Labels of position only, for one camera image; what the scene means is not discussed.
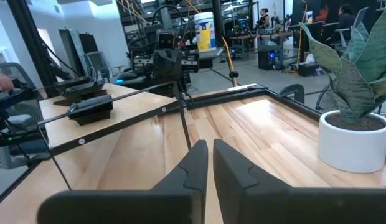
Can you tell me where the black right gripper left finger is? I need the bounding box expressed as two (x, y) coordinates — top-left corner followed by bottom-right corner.
(37, 139), (209, 224)

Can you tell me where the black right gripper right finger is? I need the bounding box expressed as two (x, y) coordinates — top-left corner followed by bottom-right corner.
(213, 139), (386, 224)

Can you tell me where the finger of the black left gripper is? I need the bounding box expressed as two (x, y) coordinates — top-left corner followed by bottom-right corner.
(130, 51), (167, 83)
(166, 51), (200, 83)

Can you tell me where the small square black plate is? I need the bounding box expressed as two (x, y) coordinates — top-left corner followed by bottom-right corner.
(67, 93), (115, 127)

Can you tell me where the black side table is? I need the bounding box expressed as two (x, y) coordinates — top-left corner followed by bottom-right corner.
(180, 46), (225, 71)

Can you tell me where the grey mesh chair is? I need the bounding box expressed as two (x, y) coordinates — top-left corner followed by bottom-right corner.
(83, 51), (115, 82)

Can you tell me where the dark leaning panel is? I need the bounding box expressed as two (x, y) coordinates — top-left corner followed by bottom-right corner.
(58, 27), (99, 77)

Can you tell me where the wooden desk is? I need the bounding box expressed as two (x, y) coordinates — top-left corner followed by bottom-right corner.
(230, 30), (293, 57)

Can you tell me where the black computer tower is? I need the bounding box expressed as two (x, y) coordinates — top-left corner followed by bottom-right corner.
(257, 45), (286, 71)

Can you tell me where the person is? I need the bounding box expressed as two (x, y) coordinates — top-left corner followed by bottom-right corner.
(334, 3), (357, 35)
(258, 7), (271, 30)
(314, 4), (329, 22)

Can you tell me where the snake plant in white pot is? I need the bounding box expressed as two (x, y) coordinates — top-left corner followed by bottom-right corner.
(300, 6), (386, 174)

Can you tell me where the person's hand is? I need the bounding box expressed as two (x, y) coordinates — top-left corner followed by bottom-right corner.
(0, 73), (15, 93)

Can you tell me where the grey office chair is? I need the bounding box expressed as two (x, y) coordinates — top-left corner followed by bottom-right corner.
(334, 6), (370, 47)

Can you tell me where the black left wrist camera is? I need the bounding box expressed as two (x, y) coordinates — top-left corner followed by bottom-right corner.
(155, 29), (177, 50)

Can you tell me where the yellow cable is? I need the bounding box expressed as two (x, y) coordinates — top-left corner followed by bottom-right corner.
(220, 36), (239, 87)

